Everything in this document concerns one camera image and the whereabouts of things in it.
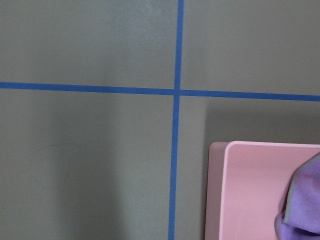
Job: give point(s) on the purple cloth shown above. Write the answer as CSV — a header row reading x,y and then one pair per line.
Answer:
x,y
300,219

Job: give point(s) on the pink plastic bin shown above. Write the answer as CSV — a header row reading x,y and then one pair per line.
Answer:
x,y
247,184

